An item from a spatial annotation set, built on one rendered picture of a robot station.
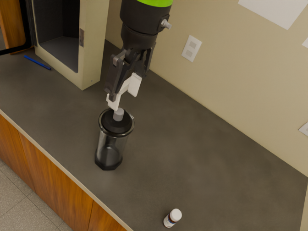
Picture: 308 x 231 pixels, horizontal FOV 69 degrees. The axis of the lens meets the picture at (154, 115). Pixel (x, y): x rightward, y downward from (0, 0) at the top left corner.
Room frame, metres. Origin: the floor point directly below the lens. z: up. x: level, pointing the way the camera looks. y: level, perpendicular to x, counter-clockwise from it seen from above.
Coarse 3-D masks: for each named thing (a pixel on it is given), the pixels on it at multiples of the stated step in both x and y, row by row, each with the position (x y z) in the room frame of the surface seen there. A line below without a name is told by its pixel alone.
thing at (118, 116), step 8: (104, 112) 0.43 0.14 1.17; (112, 112) 0.43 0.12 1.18; (120, 112) 0.42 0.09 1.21; (104, 120) 0.40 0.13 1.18; (112, 120) 0.41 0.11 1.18; (120, 120) 0.42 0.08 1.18; (128, 120) 0.43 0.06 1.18; (112, 128) 0.38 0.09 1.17; (120, 128) 0.39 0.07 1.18; (128, 128) 0.41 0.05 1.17
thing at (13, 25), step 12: (0, 0) 0.70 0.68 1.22; (12, 0) 0.73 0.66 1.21; (0, 12) 0.69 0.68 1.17; (12, 12) 0.73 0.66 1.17; (0, 24) 0.68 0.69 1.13; (12, 24) 0.72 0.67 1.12; (0, 36) 0.67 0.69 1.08; (12, 36) 0.71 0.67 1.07; (24, 36) 0.75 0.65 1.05; (0, 48) 0.66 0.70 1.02
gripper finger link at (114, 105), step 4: (120, 92) 0.39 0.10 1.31; (116, 96) 0.39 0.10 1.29; (120, 96) 0.39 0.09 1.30; (108, 100) 0.40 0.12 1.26; (116, 100) 0.39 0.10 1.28; (108, 104) 0.40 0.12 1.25; (112, 104) 0.39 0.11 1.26; (116, 104) 0.39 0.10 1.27; (112, 108) 0.39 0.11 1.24; (116, 108) 0.39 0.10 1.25
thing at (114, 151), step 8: (128, 112) 0.47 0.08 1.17; (104, 128) 0.38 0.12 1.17; (104, 136) 0.38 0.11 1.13; (104, 144) 0.38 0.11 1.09; (112, 144) 0.38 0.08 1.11; (120, 144) 0.39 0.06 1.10; (96, 152) 0.40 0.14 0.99; (104, 152) 0.38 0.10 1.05; (112, 152) 0.38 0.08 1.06; (120, 152) 0.40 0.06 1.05; (104, 160) 0.38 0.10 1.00; (112, 160) 0.38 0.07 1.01; (120, 160) 0.42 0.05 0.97
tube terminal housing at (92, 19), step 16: (32, 0) 0.79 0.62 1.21; (80, 0) 0.70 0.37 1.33; (96, 0) 0.73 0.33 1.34; (80, 16) 0.70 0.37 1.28; (96, 16) 0.74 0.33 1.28; (96, 32) 0.75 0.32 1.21; (80, 48) 0.70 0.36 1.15; (96, 48) 0.75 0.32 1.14; (80, 64) 0.70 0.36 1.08; (96, 64) 0.76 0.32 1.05; (80, 80) 0.69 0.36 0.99; (96, 80) 0.77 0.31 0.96
